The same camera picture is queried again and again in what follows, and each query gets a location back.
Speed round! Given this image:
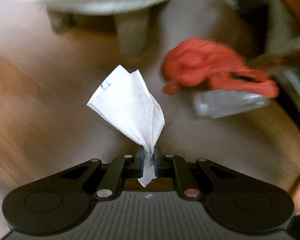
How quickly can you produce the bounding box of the white tissue paper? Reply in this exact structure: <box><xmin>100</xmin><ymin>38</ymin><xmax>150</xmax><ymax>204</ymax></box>
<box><xmin>87</xmin><ymin>65</ymin><xmax>165</xmax><ymax>187</ymax></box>

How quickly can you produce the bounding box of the red plastic bag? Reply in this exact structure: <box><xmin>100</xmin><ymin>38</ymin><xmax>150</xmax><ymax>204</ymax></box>
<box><xmin>162</xmin><ymin>37</ymin><xmax>279</xmax><ymax>98</ymax></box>

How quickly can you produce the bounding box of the person's right hand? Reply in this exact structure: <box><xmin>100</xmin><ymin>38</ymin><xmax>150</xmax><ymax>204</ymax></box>
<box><xmin>288</xmin><ymin>175</ymin><xmax>300</xmax><ymax>216</ymax></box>

